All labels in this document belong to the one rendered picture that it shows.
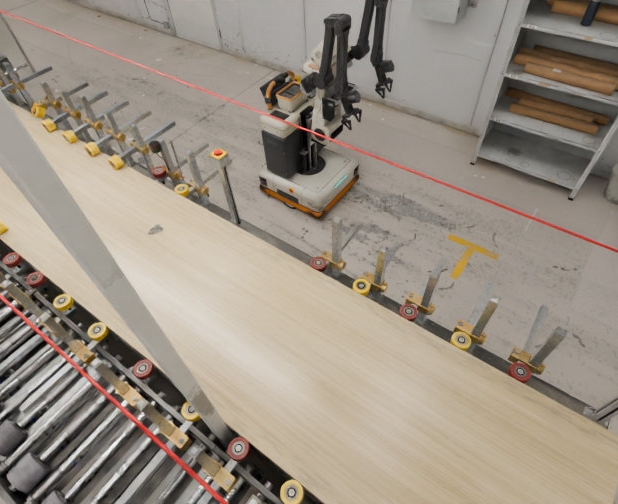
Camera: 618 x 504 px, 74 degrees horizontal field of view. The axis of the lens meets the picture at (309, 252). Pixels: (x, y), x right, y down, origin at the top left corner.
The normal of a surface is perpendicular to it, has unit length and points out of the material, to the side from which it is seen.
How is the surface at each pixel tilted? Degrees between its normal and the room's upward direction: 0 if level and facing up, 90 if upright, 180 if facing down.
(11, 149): 90
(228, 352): 0
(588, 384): 0
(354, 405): 0
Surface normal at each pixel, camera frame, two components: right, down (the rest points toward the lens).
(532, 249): -0.04, -0.62
